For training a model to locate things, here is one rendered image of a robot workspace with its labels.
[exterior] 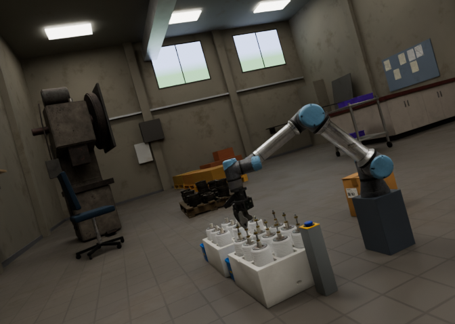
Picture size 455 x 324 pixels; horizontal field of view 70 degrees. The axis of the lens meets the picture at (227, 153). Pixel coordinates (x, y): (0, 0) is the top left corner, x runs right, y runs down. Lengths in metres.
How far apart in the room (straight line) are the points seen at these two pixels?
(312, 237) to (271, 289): 0.31
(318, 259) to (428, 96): 7.34
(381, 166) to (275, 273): 0.72
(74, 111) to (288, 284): 4.61
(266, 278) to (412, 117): 6.93
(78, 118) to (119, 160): 6.31
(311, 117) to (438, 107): 7.29
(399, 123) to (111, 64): 9.21
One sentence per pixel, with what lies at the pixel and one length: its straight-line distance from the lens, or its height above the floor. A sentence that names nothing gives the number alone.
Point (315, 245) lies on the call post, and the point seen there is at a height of 0.23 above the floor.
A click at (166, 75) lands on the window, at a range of 12.51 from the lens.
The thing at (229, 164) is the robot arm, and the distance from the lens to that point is 1.66.
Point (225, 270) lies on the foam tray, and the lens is 2.13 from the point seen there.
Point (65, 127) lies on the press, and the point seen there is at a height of 1.76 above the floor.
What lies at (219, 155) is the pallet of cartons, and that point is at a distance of 11.64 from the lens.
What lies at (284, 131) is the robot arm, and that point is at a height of 0.76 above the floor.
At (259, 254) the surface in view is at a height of 0.23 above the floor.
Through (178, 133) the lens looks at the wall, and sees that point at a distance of 12.11.
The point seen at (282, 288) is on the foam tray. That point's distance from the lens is 1.67.
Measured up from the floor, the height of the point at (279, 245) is 0.24.
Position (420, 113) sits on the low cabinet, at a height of 0.40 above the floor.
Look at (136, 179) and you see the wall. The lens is 11.81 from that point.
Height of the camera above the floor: 0.74
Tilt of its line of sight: level
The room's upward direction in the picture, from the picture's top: 16 degrees counter-clockwise
